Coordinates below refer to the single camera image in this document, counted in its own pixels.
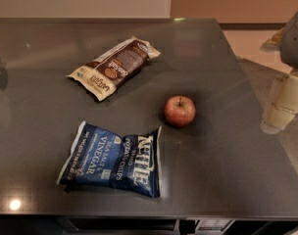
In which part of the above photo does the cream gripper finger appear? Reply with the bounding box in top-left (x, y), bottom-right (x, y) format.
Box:
top-left (261, 70), bottom-right (298, 134)

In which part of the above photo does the blue Kettle chip bag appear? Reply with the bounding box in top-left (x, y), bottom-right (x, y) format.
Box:
top-left (57, 121), bottom-right (161, 198)

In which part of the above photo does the brown chip bag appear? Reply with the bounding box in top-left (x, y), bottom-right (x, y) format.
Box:
top-left (69, 36), bottom-right (160, 101)

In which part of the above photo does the red apple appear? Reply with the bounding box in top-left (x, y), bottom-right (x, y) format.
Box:
top-left (164, 96), bottom-right (196, 128)

